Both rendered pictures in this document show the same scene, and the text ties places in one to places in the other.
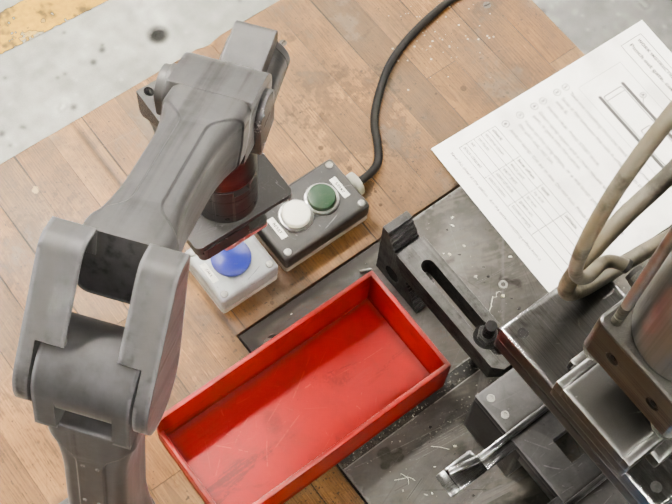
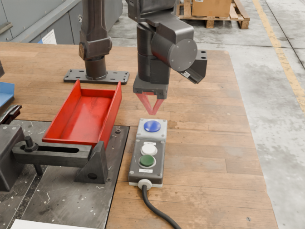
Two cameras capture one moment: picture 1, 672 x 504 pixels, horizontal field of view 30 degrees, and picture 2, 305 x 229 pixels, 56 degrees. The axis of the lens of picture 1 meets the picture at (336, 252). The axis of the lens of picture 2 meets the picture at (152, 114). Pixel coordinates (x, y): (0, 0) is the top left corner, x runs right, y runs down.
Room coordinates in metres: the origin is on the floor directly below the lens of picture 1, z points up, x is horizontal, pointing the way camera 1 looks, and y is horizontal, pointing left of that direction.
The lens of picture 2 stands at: (0.88, -0.24, 1.35)
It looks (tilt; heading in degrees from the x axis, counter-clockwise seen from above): 37 degrees down; 138
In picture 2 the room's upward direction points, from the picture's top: straight up
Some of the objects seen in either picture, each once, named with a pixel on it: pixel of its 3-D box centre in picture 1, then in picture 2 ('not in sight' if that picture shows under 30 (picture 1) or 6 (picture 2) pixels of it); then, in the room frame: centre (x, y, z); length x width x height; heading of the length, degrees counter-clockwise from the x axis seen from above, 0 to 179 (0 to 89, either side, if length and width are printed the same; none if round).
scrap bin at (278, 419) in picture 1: (303, 402); (88, 115); (0.37, 0.02, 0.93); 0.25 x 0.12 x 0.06; 133
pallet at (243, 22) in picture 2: not in sight; (207, 8); (-1.76, 3.24, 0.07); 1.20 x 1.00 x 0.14; 133
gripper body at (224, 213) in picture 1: (224, 184); (152, 67); (0.50, 0.10, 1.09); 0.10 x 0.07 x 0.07; 131
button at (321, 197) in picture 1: (321, 200); (147, 162); (0.58, 0.02, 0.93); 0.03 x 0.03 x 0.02
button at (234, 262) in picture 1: (231, 259); (152, 127); (0.50, 0.10, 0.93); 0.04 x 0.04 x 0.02
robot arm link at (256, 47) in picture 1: (231, 84); (166, 25); (0.54, 0.10, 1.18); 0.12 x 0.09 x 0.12; 170
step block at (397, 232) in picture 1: (411, 262); (88, 161); (0.51, -0.07, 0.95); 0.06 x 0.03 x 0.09; 43
